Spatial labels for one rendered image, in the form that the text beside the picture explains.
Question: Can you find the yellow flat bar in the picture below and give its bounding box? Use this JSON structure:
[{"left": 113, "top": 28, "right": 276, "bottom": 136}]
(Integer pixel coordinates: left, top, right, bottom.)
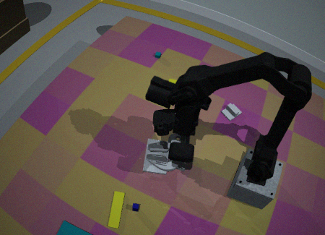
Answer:
[{"left": 108, "top": 191, "right": 125, "bottom": 229}]

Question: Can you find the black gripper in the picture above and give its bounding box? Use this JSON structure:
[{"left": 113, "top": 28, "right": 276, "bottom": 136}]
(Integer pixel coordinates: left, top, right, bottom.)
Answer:
[{"left": 168, "top": 112, "right": 199, "bottom": 163}]

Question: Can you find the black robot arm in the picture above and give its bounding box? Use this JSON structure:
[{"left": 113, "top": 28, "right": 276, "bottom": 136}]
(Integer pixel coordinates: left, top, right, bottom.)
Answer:
[{"left": 145, "top": 52, "right": 312, "bottom": 186}]

